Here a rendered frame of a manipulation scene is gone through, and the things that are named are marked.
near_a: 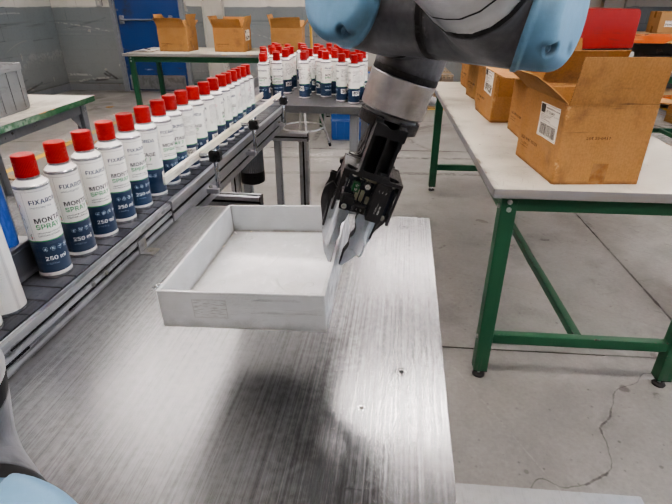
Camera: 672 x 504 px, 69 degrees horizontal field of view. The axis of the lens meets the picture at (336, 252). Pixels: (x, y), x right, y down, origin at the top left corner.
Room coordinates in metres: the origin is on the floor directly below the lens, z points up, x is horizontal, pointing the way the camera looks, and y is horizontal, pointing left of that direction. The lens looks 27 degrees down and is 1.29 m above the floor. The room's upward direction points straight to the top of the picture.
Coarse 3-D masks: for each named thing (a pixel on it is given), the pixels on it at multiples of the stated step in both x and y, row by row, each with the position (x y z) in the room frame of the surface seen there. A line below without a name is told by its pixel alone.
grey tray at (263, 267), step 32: (224, 224) 0.71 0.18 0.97; (256, 224) 0.74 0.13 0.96; (288, 224) 0.74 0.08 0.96; (320, 224) 0.73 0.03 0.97; (192, 256) 0.58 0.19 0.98; (224, 256) 0.66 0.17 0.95; (256, 256) 0.65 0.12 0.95; (288, 256) 0.65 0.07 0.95; (320, 256) 0.64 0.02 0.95; (160, 288) 0.49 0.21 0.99; (192, 288) 0.56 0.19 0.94; (224, 288) 0.56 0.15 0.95; (256, 288) 0.56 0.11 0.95; (288, 288) 0.56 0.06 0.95; (320, 288) 0.55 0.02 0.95; (192, 320) 0.48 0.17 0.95; (224, 320) 0.48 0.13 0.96; (256, 320) 0.47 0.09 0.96; (288, 320) 0.47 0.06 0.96; (320, 320) 0.46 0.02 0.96
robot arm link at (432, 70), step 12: (384, 60) 0.55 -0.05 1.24; (396, 60) 0.54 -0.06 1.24; (408, 60) 0.54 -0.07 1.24; (420, 60) 0.54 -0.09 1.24; (432, 60) 0.54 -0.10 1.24; (396, 72) 0.54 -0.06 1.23; (408, 72) 0.54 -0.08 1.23; (420, 72) 0.54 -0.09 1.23; (432, 72) 0.54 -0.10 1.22; (420, 84) 0.54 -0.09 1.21; (432, 84) 0.55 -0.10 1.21
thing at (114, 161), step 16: (96, 128) 0.93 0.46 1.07; (112, 128) 0.95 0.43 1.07; (96, 144) 0.93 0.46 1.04; (112, 144) 0.93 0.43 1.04; (112, 160) 0.93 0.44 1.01; (112, 176) 0.92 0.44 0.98; (128, 176) 0.95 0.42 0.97; (112, 192) 0.92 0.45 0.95; (128, 192) 0.94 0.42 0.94; (128, 208) 0.93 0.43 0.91
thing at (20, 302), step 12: (0, 228) 0.62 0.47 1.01; (0, 240) 0.61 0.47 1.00; (0, 252) 0.60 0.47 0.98; (0, 264) 0.60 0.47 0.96; (12, 264) 0.62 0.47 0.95; (0, 276) 0.59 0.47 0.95; (12, 276) 0.61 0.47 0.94; (0, 288) 0.59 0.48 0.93; (12, 288) 0.60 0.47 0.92; (0, 300) 0.59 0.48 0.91; (12, 300) 0.60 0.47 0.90; (24, 300) 0.62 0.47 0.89; (0, 312) 0.59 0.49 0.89; (12, 312) 0.59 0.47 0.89
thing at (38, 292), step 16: (128, 224) 0.92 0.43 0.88; (96, 240) 0.85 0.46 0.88; (112, 240) 0.85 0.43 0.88; (96, 256) 0.78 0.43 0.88; (80, 272) 0.72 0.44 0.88; (32, 288) 0.67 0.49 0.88; (48, 288) 0.67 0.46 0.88; (32, 304) 0.62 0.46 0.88; (16, 320) 0.58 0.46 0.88; (0, 336) 0.54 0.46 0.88
